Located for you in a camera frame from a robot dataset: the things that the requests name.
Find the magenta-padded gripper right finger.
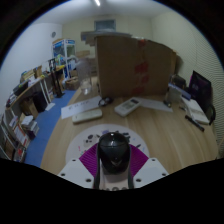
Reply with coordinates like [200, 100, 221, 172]
[127, 143, 170, 190]

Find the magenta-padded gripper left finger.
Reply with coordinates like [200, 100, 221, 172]
[57, 143, 102, 190]

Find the black computer mouse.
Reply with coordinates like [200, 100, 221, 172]
[97, 131, 132, 175]

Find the white remote control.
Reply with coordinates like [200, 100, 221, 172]
[71, 108, 104, 125]
[113, 97, 142, 118]

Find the shelf unit with books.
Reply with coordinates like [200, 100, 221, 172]
[0, 109, 41, 163]

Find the small clear plastic container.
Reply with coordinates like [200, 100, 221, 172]
[164, 87, 183, 108]

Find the blue book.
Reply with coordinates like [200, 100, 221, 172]
[167, 82, 193, 101]

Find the black tripod stand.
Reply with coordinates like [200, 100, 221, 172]
[48, 57, 66, 99]

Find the tall clear plastic jug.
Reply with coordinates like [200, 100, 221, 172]
[75, 57, 94, 96]

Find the black office chair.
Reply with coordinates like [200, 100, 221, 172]
[188, 70, 217, 126]

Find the long cluttered side desk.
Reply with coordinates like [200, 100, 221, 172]
[4, 64, 68, 113]

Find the large brown cardboard box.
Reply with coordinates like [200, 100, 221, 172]
[94, 34, 178, 99]

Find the blue glass display cabinet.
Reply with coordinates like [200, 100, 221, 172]
[51, 38, 77, 81]

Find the door with glass pane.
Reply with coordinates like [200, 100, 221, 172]
[94, 19, 117, 32]

